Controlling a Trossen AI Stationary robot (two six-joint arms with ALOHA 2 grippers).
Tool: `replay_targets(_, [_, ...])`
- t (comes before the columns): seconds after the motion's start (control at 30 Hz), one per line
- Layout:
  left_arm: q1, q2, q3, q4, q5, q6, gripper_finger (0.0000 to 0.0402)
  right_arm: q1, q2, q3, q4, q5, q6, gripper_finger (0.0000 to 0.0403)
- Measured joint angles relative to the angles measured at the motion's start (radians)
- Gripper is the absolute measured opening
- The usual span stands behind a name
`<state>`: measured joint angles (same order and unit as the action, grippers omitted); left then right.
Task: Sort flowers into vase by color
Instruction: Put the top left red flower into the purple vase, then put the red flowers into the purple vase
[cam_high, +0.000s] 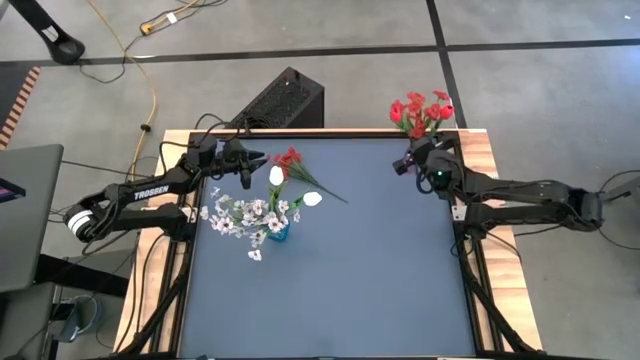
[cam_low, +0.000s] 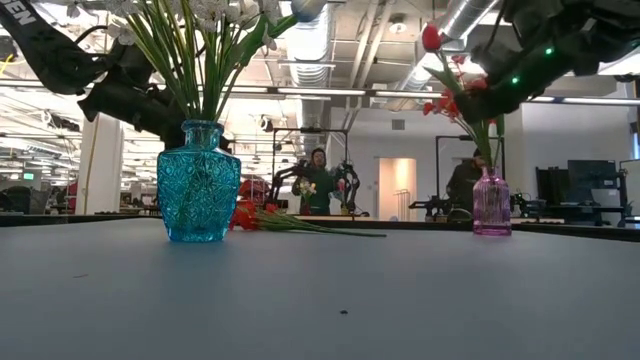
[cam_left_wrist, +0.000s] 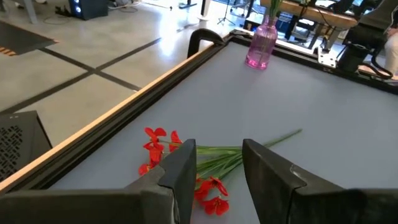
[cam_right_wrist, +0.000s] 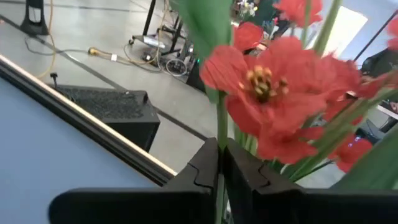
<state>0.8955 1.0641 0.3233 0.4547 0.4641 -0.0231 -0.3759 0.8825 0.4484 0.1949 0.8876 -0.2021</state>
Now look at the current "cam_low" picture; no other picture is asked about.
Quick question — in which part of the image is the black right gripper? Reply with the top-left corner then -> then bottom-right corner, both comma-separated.
453,69 -> 546,125

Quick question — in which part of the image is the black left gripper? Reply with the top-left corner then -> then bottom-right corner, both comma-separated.
77,42 -> 234,154

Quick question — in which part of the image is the red blossom spray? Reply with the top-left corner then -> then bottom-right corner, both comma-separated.
422,53 -> 506,171
228,198 -> 388,239

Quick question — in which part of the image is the red tulip with green stem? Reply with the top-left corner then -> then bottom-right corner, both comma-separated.
421,23 -> 496,171

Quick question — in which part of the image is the purple ribbed glass vase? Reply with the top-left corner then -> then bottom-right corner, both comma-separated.
472,167 -> 513,237

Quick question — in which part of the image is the white blossom spray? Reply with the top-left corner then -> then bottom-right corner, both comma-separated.
169,0 -> 286,124
64,0 -> 201,121

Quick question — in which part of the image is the white tulip with green stem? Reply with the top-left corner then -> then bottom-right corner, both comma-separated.
219,0 -> 329,121

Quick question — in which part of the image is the blue patterned glass vase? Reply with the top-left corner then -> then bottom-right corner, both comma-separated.
156,118 -> 242,244

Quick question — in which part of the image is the person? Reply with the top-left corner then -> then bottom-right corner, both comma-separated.
446,148 -> 486,211
292,147 -> 337,216

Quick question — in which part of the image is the white column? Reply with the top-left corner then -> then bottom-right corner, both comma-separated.
74,113 -> 125,216

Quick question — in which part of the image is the long ceiling light strip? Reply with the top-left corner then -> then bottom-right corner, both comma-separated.
219,84 -> 446,100

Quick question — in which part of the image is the black monitor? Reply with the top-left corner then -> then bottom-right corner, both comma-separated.
567,159 -> 619,207

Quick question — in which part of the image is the black workstation frame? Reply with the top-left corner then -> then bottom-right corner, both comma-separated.
271,127 -> 350,216
434,133 -> 506,201

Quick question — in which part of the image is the silver ventilation duct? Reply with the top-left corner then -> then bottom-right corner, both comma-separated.
399,0 -> 501,96
287,0 -> 346,89

